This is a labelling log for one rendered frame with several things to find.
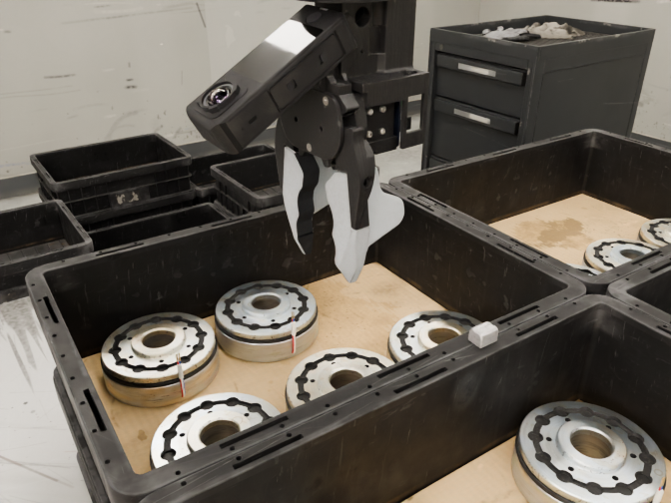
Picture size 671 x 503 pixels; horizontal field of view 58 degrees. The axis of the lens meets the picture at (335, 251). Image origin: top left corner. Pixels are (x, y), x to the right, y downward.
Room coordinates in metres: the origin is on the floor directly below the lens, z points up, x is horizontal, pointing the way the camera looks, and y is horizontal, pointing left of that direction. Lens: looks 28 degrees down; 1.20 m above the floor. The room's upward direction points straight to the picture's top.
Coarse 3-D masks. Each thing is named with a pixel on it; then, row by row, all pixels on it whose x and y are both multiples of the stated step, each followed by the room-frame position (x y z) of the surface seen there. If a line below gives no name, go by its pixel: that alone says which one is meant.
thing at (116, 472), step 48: (384, 192) 0.66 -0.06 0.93; (144, 240) 0.53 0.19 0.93; (480, 240) 0.53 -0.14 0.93; (48, 288) 0.44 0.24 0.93; (576, 288) 0.44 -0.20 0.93; (48, 336) 0.37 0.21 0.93; (384, 384) 0.32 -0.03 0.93; (96, 432) 0.27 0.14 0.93; (240, 432) 0.27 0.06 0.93; (144, 480) 0.24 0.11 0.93
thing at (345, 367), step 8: (328, 368) 0.41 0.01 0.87; (336, 368) 0.41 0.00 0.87; (344, 368) 0.41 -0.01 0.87; (352, 368) 0.41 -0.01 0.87; (360, 368) 0.41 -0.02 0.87; (368, 368) 0.41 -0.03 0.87; (320, 376) 0.40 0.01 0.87; (328, 376) 0.40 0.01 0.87; (360, 376) 0.41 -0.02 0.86; (320, 384) 0.39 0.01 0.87; (328, 384) 0.39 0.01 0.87; (328, 392) 0.38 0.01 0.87
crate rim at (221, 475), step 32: (544, 320) 0.39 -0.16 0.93; (640, 320) 0.39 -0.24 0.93; (480, 352) 0.35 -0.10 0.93; (416, 384) 0.32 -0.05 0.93; (320, 416) 0.29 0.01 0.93; (352, 416) 0.29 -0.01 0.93; (256, 448) 0.26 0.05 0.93; (288, 448) 0.26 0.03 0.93; (192, 480) 0.24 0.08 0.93; (224, 480) 0.24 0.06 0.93
